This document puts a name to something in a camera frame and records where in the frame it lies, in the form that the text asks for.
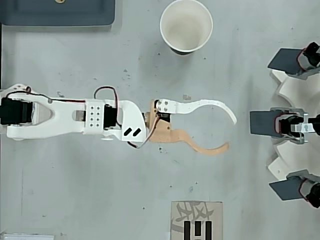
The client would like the tan gripper with motor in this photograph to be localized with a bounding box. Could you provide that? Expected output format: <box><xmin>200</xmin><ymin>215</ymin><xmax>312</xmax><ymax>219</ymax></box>
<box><xmin>144</xmin><ymin>98</ymin><xmax>238</xmax><ymax>158</ymax></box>

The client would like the white paper cup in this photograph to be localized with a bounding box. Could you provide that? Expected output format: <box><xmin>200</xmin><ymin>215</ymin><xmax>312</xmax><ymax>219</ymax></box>
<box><xmin>159</xmin><ymin>0</ymin><xmax>214</xmax><ymax>56</ymax></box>

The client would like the dark grey flap plate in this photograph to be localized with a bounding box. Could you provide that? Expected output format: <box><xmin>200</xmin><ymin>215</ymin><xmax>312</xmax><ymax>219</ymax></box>
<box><xmin>267</xmin><ymin>47</ymin><xmax>301</xmax><ymax>76</ymax></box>
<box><xmin>249</xmin><ymin>110</ymin><xmax>276</xmax><ymax>138</ymax></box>
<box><xmin>268</xmin><ymin>175</ymin><xmax>304</xmax><ymax>202</ymax></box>

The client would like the cardboard card with black bars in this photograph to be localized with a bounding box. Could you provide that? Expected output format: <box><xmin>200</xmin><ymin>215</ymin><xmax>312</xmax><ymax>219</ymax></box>
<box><xmin>170</xmin><ymin>200</ymin><xmax>224</xmax><ymax>240</ymax></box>

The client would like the grey plastic tray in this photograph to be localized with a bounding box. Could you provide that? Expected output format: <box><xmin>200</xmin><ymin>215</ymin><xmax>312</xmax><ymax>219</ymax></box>
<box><xmin>0</xmin><ymin>0</ymin><xmax>117</xmax><ymax>27</ymax></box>

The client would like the white gripper motor cable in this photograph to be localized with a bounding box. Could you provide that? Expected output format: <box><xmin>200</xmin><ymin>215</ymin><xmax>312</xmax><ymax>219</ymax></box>
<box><xmin>126</xmin><ymin>115</ymin><xmax>162</xmax><ymax>150</ymax></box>

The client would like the red and black arm cable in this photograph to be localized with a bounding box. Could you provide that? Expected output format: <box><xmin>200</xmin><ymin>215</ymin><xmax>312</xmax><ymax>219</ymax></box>
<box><xmin>26</xmin><ymin>85</ymin><xmax>119</xmax><ymax>109</ymax></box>

